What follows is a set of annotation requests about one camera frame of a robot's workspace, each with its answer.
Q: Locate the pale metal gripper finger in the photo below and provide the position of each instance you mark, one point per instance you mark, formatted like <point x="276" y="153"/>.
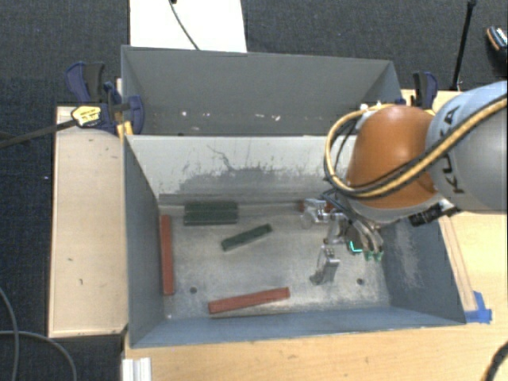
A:
<point x="328" y="271"/>
<point x="320" y="262"/>

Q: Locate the red-brown flat block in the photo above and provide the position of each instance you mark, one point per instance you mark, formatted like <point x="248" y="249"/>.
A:
<point x="249" y="300"/>
<point x="167" y="254"/>
<point x="301" y="206"/>

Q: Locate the pale wood board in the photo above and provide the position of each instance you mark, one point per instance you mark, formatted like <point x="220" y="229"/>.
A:
<point x="89" y="232"/>

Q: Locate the black cylinder on white bracket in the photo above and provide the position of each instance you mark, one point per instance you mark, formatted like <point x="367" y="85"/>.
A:
<point x="426" y="214"/>

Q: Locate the dark green flat block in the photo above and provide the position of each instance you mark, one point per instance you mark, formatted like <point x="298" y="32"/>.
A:
<point x="247" y="237"/>
<point x="210" y="220"/>
<point x="210" y="206"/>

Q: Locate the grey metal bin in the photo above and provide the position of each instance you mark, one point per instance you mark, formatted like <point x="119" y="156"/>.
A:
<point x="254" y="260"/>

